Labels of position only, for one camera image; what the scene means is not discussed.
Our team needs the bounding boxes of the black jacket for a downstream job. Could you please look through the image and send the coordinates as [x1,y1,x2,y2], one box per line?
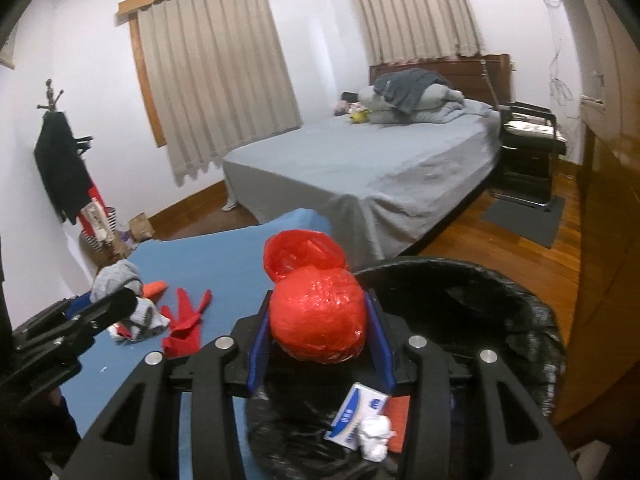
[34,112,93,225]

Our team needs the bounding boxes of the white tissue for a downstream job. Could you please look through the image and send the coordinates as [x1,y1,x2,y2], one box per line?
[357,414,392,462]

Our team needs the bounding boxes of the denim jacket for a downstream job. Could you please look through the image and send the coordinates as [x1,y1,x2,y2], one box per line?
[374,69,448,113]

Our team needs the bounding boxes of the wooden coat rack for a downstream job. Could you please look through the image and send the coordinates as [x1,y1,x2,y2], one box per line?
[37,78,131,271]

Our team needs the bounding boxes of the wide beige curtain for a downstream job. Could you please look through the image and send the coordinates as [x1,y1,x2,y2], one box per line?
[136,0,303,187]

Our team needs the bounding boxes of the wooden window frame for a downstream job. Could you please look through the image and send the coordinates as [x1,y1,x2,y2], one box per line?
[129,15,167,148]

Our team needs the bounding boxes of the grey pillows and clothes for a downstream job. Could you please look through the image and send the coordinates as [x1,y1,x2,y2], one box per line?
[357,82,493,125]

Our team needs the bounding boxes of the rectangular orange foam net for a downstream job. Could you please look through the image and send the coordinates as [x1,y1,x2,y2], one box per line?
[385,395,416,456]

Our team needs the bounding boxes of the black-lined trash bin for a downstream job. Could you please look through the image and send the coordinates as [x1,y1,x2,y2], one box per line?
[245,256,568,480]

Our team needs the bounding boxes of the red plastic bag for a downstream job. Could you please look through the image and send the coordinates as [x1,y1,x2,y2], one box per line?
[263,230,368,365]

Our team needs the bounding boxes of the hanging wall cables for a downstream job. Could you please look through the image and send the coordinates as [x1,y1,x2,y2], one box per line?
[530,0,576,111]

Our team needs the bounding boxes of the metal rod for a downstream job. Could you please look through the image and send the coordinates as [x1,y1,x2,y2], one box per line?
[479,59,501,111]

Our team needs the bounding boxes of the white cardboard box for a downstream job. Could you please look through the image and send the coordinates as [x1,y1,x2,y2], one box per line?
[324,382,391,448]

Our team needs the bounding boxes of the black metal chair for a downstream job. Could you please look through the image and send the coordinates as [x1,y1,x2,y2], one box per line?
[487,101,568,209]

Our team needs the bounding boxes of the floral scarf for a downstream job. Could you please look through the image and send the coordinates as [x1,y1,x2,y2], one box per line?
[82,200,118,246]

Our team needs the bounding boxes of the bed with grey sheet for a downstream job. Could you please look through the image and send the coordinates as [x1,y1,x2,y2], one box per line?
[221,100,503,261]

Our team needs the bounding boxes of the grey floor mat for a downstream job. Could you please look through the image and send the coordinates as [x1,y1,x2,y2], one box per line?
[481,194,567,250]

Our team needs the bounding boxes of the red garment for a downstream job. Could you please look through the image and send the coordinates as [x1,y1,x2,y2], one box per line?
[75,185,103,236]

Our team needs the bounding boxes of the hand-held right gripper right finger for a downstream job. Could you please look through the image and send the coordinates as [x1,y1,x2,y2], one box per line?
[365,290,581,480]

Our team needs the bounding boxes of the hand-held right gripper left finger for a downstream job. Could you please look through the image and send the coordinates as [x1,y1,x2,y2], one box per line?
[65,292,276,480]

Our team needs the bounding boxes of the brown paper bag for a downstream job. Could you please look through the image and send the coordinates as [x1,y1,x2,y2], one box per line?
[129,212,155,241]

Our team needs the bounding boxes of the blue table mat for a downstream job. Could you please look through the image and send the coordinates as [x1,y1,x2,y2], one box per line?
[50,208,351,480]

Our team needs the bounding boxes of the wooden headboard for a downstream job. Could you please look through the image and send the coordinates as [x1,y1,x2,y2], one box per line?
[369,53,511,106]

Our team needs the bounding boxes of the pale sock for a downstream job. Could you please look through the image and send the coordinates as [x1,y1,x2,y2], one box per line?
[90,260,171,343]

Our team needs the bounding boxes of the narrow beige curtain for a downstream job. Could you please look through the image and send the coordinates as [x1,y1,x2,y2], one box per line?
[350,0,485,63]

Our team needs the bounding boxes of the wooden wardrobe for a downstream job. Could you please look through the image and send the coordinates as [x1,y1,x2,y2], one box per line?
[547,0,640,441]

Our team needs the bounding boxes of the red cloth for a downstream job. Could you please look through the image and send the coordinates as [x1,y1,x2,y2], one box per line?
[161,287,213,359]

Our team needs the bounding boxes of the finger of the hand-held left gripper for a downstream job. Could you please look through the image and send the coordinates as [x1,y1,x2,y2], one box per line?
[47,289,139,356]
[12,296,101,348]

